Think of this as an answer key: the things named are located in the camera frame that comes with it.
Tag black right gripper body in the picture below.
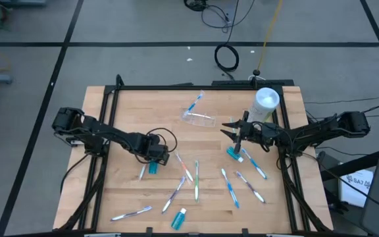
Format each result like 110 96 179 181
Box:
234 111 271 154

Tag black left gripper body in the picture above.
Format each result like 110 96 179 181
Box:
147 142 170 165

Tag orange toothbrush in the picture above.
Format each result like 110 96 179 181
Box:
174 151 195 184

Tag blue toothbrush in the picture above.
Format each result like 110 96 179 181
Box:
183 91 207 117
220 168 241 209
240 147 268 180

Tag purple toothbrush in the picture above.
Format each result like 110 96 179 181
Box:
111 205 153 222
235 171 266 204
161 176 188 215

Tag white wipes canister green label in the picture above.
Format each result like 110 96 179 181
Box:
244 86 281 124

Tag clear acrylic organizer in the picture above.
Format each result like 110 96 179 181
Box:
180 107 218 128

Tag black metal beam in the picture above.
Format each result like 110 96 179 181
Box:
320 144 379 182

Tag white printed paper box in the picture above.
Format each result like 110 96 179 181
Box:
338 169 374 209

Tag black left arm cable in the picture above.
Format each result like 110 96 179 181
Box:
135 127 178 165

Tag black aluminium table frame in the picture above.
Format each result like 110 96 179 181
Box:
54 74 334 237

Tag black coiled cable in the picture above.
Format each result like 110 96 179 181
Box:
213 0 241 81

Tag yellow hanging cable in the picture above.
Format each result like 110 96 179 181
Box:
257 0 284 72

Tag black floor cables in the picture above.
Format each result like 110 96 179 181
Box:
304 95 379 119

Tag black cable tangle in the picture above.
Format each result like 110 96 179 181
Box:
183 0 256 34

